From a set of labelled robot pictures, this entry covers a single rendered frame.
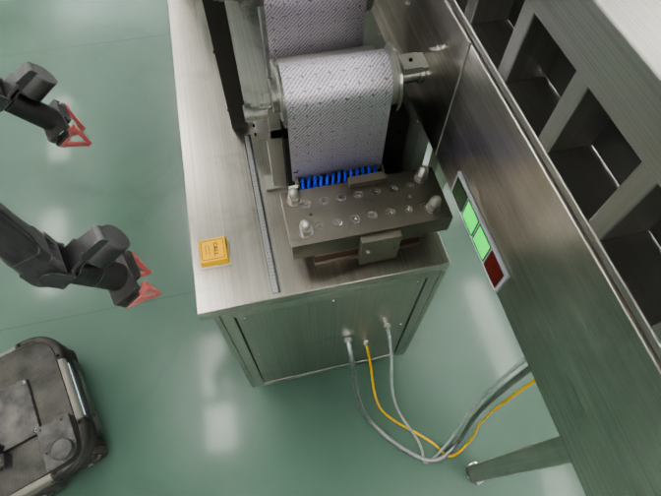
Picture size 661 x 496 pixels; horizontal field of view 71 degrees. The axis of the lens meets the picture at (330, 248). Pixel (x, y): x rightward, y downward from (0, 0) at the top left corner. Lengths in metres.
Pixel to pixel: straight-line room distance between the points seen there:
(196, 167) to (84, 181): 1.42
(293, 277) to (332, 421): 0.93
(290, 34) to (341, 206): 0.42
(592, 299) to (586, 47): 0.32
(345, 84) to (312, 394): 1.34
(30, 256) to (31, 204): 1.97
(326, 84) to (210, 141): 0.57
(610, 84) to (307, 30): 0.75
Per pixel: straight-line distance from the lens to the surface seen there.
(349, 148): 1.16
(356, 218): 1.14
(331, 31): 1.24
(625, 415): 0.76
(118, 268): 1.00
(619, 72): 0.64
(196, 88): 1.68
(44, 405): 2.03
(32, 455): 2.00
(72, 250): 0.94
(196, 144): 1.50
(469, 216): 0.99
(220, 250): 1.23
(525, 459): 1.50
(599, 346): 0.75
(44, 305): 2.48
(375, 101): 1.07
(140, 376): 2.18
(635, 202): 0.64
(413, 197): 1.19
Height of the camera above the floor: 1.97
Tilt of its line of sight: 60 degrees down
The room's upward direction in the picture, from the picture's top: 1 degrees clockwise
